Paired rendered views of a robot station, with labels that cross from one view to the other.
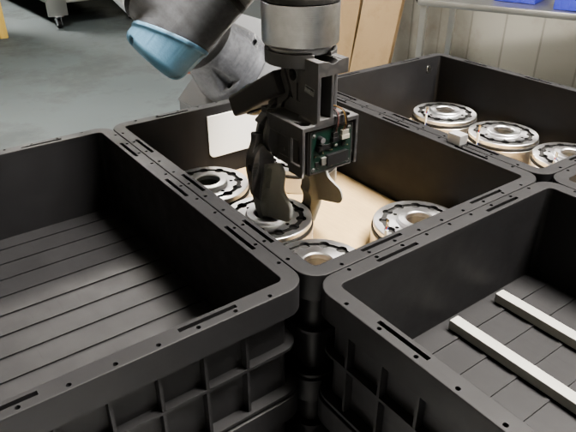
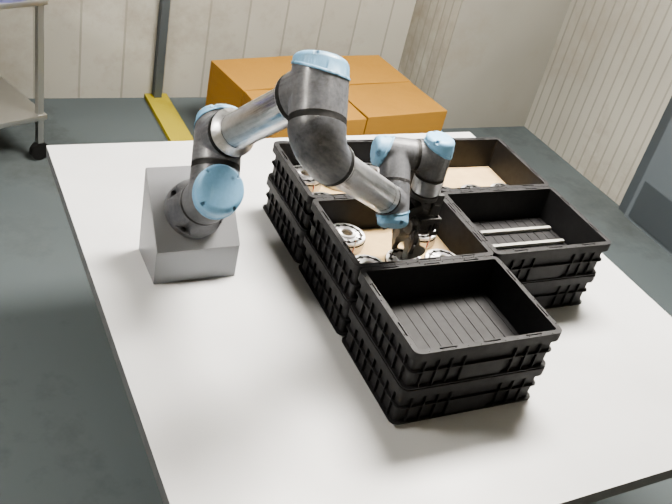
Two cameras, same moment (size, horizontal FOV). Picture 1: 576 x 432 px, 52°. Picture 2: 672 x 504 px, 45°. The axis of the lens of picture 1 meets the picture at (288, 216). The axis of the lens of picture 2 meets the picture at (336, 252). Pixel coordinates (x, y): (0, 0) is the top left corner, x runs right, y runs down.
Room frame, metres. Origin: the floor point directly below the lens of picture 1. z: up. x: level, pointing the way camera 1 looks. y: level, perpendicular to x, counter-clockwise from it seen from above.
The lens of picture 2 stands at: (0.60, 1.79, 2.02)
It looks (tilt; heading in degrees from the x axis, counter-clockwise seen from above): 34 degrees down; 275
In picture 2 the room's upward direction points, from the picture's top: 14 degrees clockwise
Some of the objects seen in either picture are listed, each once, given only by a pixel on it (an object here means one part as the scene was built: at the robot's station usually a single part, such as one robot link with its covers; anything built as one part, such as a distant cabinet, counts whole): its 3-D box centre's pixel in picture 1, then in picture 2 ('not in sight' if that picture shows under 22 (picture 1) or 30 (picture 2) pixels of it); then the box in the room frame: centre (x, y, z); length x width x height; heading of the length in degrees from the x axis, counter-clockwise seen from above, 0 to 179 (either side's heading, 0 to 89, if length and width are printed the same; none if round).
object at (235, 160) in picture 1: (304, 199); (396, 246); (0.60, -0.02, 0.87); 0.40 x 0.30 x 0.11; 36
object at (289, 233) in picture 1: (267, 218); (404, 260); (0.57, 0.02, 0.86); 0.10 x 0.10 x 0.01
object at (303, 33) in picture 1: (303, 24); (426, 183); (0.58, -0.01, 1.07); 0.08 x 0.08 x 0.05
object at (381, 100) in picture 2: not in sight; (323, 121); (1.15, -1.99, 0.20); 1.11 x 0.80 x 0.40; 38
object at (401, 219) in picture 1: (419, 220); not in sight; (0.56, -0.14, 0.86); 0.05 x 0.05 x 0.01
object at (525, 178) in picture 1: (305, 159); (401, 230); (0.60, -0.02, 0.92); 0.40 x 0.30 x 0.02; 36
